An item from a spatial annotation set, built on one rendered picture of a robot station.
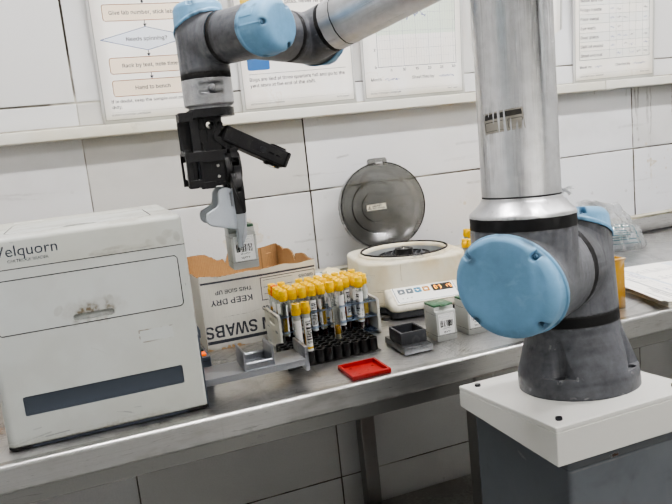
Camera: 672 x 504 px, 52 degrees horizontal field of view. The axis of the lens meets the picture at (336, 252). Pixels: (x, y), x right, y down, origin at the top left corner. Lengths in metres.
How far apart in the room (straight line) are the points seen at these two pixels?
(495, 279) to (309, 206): 1.05
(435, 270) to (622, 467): 0.71
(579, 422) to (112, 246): 0.65
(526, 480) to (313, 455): 1.04
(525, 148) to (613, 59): 1.50
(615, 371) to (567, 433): 0.12
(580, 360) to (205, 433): 0.54
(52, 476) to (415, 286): 0.80
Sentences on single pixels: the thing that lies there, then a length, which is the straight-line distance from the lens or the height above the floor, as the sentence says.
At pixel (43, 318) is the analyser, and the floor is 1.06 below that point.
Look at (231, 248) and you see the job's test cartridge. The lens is 1.06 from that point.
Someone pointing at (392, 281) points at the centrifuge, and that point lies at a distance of 1.46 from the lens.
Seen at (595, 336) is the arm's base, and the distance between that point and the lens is 0.89.
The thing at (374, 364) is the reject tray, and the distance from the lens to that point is 1.17.
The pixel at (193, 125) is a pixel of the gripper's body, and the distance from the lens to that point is 1.05.
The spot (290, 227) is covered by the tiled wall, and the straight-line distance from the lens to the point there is 1.73.
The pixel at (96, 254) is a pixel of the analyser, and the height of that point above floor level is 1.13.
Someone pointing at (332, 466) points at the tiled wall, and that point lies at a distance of 1.93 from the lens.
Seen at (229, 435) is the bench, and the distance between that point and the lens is 1.07.
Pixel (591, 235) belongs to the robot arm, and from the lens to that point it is 0.87.
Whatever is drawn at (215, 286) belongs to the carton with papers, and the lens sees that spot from 1.35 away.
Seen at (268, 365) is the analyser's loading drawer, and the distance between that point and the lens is 1.11.
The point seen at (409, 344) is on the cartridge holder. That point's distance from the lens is 1.22.
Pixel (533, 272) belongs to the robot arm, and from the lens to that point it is 0.72.
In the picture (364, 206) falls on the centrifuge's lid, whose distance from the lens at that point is 1.75.
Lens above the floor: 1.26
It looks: 9 degrees down
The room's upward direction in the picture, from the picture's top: 6 degrees counter-clockwise
